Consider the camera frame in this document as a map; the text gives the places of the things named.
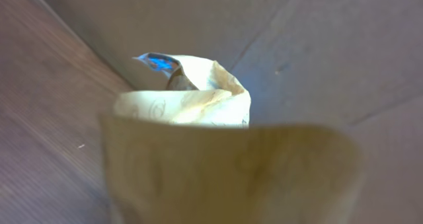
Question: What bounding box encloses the brown Pantree pouch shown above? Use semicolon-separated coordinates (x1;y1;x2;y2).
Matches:
100;53;364;224

